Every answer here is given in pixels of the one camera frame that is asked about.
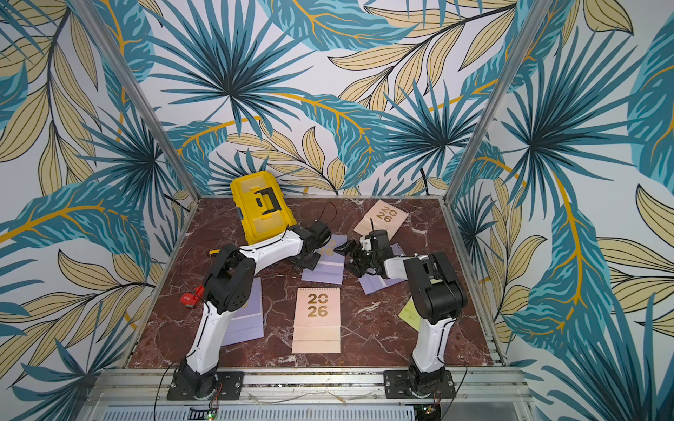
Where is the purple calendar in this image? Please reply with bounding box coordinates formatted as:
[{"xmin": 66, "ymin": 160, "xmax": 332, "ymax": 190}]
[
  {"xmin": 301, "ymin": 234, "xmax": 348, "ymax": 285},
  {"xmin": 221, "ymin": 278, "xmax": 264, "ymax": 347},
  {"xmin": 359, "ymin": 243, "xmax": 407, "ymax": 295}
]

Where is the pink calendar at back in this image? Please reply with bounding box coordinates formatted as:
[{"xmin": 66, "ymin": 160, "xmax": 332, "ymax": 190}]
[{"xmin": 354, "ymin": 200, "xmax": 409, "ymax": 240}]

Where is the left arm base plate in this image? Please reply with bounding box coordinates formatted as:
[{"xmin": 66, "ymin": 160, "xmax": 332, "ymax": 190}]
[{"xmin": 167, "ymin": 371, "xmax": 244, "ymax": 402}]

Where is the red handled tool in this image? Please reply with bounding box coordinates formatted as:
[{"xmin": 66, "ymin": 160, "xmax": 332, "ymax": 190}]
[{"xmin": 180, "ymin": 286, "xmax": 205, "ymax": 309}]

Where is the green calendar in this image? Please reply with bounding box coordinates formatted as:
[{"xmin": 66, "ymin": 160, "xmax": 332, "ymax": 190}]
[{"xmin": 398, "ymin": 298, "xmax": 421, "ymax": 331}]

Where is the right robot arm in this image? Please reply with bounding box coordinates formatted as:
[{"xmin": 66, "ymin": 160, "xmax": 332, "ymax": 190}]
[{"xmin": 335, "ymin": 230, "xmax": 468, "ymax": 397}]

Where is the pink calendar front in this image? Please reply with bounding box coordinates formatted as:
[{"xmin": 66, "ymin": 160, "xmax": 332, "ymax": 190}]
[{"xmin": 291, "ymin": 288, "xmax": 342, "ymax": 354}]

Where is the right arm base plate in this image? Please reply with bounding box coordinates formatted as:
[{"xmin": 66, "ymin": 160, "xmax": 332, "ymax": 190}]
[{"xmin": 383, "ymin": 368, "xmax": 457, "ymax": 399}]

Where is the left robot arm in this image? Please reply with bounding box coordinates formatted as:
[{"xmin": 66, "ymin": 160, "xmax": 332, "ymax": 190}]
[{"xmin": 172, "ymin": 220, "xmax": 332, "ymax": 400}]

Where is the yellow plastic toolbox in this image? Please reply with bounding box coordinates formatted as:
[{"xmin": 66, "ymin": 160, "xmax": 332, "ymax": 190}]
[{"xmin": 230, "ymin": 171, "xmax": 297, "ymax": 245}]

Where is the pink calendar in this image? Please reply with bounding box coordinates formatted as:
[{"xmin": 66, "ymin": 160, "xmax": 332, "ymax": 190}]
[
  {"xmin": 291, "ymin": 288, "xmax": 342, "ymax": 354},
  {"xmin": 354, "ymin": 200, "xmax": 409, "ymax": 240}
]

